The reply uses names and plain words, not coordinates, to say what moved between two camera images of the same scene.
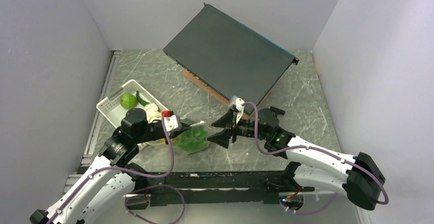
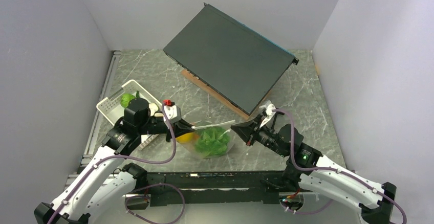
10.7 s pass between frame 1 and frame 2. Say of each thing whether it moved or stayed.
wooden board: stayed
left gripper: stayed
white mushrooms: stayed
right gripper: moved
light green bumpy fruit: stayed
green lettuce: moved
